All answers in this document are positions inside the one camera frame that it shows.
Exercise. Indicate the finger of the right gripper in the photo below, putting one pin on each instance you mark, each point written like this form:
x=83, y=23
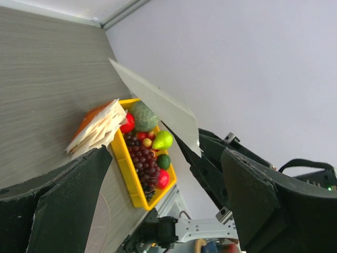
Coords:
x=213, y=146
x=206, y=168

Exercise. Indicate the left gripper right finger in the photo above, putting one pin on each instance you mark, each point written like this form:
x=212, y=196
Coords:
x=277, y=213

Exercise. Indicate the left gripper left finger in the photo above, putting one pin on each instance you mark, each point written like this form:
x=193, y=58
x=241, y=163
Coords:
x=54, y=211

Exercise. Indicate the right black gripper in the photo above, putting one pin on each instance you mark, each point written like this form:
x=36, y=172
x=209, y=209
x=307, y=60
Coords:
x=323, y=176

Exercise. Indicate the white paper sheet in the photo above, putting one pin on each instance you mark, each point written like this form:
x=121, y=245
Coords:
x=177, y=117

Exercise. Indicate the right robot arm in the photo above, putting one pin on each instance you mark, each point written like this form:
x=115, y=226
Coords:
x=167, y=231

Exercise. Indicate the white coffee filter stack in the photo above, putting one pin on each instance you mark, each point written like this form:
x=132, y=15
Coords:
x=103, y=135

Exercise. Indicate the green pear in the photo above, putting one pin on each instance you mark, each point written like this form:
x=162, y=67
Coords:
x=162, y=141

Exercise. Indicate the dark green fruit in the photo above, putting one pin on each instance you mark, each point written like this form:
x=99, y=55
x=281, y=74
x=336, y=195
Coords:
x=163, y=161

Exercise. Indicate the small red cherries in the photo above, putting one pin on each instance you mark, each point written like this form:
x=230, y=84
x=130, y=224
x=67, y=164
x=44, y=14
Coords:
x=146, y=138

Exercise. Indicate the dark red grape bunch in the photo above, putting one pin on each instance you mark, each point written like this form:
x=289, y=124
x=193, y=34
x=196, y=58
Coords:
x=144, y=162

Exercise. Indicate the green netted melon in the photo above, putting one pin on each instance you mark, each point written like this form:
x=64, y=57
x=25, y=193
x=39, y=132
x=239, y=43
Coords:
x=145, y=119

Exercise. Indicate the red apple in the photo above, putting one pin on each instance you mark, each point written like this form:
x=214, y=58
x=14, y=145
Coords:
x=128, y=124

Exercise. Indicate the yellow plastic tray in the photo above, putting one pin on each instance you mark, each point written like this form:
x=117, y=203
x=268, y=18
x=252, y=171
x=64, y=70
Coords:
x=128, y=171

